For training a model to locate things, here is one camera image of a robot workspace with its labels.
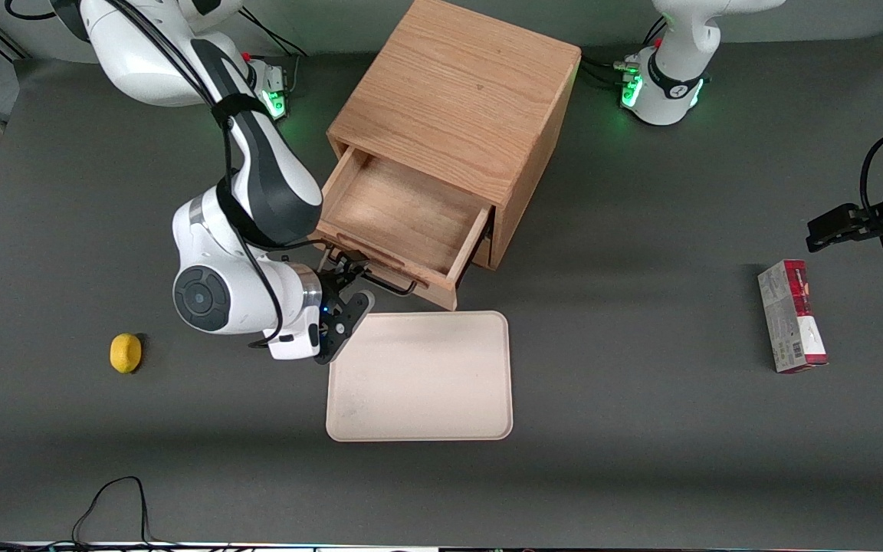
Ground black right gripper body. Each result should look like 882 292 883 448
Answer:
320 270 358 323

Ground wooden drawer with long handle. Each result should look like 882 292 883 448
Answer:
311 146 494 312

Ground wooden drawer cabinet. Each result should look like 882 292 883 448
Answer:
327 0 583 271

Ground grey and red carton box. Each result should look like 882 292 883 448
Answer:
757 259 829 374

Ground beige plastic tray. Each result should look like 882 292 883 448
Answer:
326 310 514 442

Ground yellow lemon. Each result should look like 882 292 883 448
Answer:
110 333 143 374

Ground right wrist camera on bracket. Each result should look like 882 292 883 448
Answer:
265 290 376 366

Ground black right arm base cables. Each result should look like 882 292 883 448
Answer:
238 8 309 59

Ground black arm base cables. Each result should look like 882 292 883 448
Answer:
579 15 669 87
238 8 309 59

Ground black left arm base cables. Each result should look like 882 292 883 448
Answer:
579 15 669 87

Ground black cable on table edge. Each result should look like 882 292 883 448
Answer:
0 476 182 552

